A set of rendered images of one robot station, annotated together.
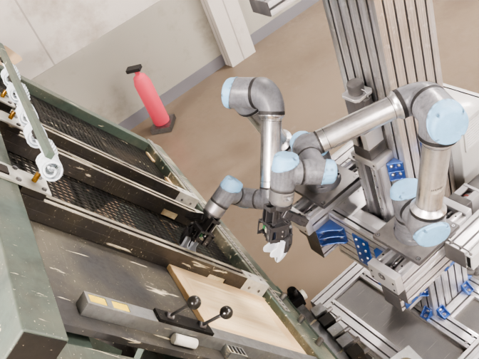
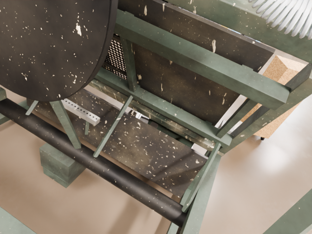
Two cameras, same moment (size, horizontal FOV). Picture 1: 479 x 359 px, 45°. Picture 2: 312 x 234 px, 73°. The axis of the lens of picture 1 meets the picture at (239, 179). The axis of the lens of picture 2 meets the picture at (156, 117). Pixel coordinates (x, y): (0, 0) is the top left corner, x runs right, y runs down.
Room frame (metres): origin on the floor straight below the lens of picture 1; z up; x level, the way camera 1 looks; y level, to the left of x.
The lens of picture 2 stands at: (0.90, 1.48, 2.02)
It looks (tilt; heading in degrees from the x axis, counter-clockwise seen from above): 39 degrees down; 296
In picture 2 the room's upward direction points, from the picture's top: 20 degrees clockwise
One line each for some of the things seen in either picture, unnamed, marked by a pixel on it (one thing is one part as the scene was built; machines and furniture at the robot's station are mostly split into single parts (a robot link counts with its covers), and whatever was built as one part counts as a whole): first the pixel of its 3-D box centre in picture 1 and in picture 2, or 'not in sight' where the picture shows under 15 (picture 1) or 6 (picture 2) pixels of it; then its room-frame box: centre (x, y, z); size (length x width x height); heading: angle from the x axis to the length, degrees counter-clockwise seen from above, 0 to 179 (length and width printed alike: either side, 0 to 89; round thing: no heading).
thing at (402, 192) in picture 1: (409, 199); not in sight; (1.44, -0.52, 1.20); 0.13 x 0.12 x 0.14; 177
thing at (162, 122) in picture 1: (150, 97); not in sight; (4.67, 0.44, 0.32); 0.29 x 0.28 x 0.64; 22
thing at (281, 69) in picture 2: not in sight; (269, 101); (0.83, -1.97, 0.63); 0.50 x 0.42 x 1.25; 34
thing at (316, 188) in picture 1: (321, 172); not in sight; (1.90, -0.33, 1.09); 0.15 x 0.15 x 0.10
